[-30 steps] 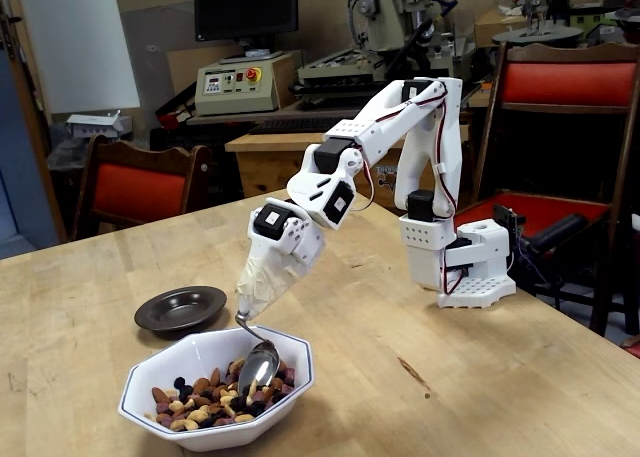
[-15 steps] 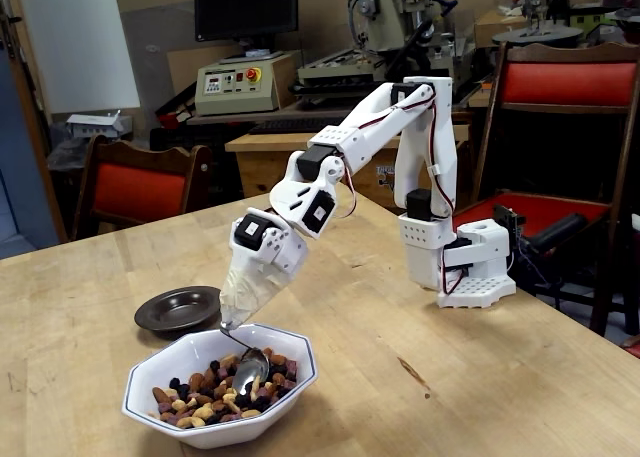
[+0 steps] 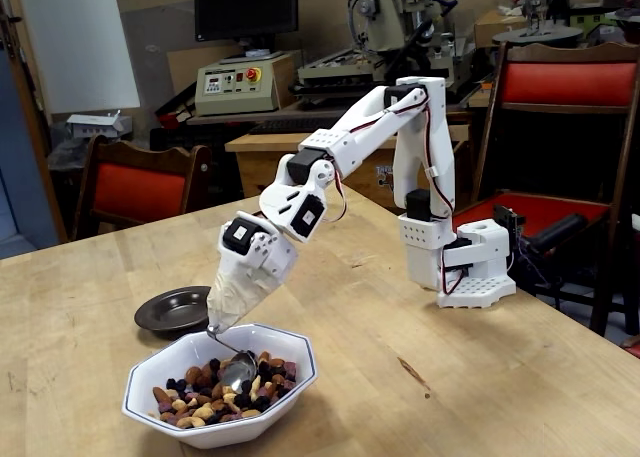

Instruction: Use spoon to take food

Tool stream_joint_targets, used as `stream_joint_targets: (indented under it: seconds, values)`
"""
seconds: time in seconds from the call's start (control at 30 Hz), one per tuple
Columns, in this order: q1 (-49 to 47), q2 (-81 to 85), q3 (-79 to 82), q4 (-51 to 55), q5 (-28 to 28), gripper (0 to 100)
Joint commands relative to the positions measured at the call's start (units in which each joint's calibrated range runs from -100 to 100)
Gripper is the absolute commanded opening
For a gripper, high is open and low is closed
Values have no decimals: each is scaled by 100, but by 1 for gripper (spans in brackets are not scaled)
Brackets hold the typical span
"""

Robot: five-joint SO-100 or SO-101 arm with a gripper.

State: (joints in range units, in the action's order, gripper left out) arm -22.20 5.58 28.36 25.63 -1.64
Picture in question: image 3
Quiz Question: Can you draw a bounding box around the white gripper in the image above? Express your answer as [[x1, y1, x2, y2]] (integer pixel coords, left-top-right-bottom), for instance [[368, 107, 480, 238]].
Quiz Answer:
[[222, 217, 299, 284]]

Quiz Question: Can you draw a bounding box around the bent metal spoon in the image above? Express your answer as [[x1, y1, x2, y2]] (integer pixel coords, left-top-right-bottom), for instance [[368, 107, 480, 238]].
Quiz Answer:
[[206, 325, 259, 393]]

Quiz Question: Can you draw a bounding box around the white robot arm with base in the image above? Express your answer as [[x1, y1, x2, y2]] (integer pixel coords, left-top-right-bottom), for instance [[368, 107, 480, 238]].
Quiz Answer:
[[258, 76, 519, 309]]

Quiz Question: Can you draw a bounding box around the beige masking tape wrap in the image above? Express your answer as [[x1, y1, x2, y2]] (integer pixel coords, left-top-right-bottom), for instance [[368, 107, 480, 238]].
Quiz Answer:
[[206, 261, 281, 334]]

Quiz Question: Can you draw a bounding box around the wooden workbench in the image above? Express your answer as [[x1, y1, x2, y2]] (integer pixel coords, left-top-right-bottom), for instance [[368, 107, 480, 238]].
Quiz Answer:
[[224, 116, 471, 211]]

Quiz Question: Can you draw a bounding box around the dark brown saucer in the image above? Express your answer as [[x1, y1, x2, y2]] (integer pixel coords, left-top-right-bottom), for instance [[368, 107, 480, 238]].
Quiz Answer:
[[133, 285, 214, 334]]

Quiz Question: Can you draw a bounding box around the black keyboard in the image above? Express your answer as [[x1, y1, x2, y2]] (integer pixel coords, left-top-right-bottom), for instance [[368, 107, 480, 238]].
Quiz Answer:
[[248, 116, 344, 136]]

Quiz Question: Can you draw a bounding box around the white octagonal bowl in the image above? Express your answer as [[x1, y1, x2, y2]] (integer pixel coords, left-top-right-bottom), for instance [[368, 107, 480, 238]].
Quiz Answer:
[[121, 324, 319, 451]]

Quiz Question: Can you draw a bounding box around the small wooden red-cushion chair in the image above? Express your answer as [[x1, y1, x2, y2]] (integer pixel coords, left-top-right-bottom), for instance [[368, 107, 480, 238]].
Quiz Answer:
[[69, 134, 214, 242]]

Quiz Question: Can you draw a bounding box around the beige control box red button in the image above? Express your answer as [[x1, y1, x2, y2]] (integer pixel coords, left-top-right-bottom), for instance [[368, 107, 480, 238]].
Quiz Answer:
[[194, 51, 296, 117]]

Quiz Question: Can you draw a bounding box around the mixed nuts and dried fruit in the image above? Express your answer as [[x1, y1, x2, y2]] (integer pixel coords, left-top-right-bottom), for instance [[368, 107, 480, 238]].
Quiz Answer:
[[149, 351, 299, 430]]

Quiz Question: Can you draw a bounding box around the white small box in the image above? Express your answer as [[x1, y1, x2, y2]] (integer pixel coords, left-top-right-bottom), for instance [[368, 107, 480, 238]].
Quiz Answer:
[[66, 110, 134, 141]]

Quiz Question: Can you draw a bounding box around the brown cardboard sheet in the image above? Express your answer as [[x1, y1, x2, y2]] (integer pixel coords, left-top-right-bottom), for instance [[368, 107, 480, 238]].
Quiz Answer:
[[113, 0, 197, 113]]

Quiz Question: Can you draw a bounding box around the black computer monitor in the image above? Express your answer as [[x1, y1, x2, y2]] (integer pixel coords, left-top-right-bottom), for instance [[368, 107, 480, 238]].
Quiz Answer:
[[193, 0, 300, 64]]

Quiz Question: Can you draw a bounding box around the dark circuit board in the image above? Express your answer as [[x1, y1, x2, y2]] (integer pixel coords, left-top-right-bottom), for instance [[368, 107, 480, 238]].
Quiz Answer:
[[492, 204, 527, 238]]

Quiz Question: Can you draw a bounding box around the beige milling machine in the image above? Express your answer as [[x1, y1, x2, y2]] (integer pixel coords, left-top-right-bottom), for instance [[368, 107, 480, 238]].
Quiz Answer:
[[292, 0, 481, 111]]

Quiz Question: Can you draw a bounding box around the white board panel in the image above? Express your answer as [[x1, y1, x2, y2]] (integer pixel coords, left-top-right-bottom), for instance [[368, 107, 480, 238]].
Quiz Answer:
[[17, 0, 141, 116]]

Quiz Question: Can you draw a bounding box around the brown cardboard box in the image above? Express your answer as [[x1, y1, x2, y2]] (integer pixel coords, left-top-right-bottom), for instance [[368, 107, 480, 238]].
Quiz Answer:
[[473, 9, 531, 48]]

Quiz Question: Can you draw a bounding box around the large wooden red-cushion chair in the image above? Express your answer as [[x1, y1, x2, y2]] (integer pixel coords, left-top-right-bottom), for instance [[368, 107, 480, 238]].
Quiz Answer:
[[472, 40, 640, 338]]

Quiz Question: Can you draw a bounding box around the black round disc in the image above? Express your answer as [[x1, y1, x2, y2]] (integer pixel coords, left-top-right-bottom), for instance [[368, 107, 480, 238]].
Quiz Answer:
[[492, 24, 585, 46]]

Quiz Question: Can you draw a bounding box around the black cylinder handle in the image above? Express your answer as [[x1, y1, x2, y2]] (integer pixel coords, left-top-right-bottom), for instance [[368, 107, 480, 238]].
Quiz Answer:
[[529, 213, 587, 258]]

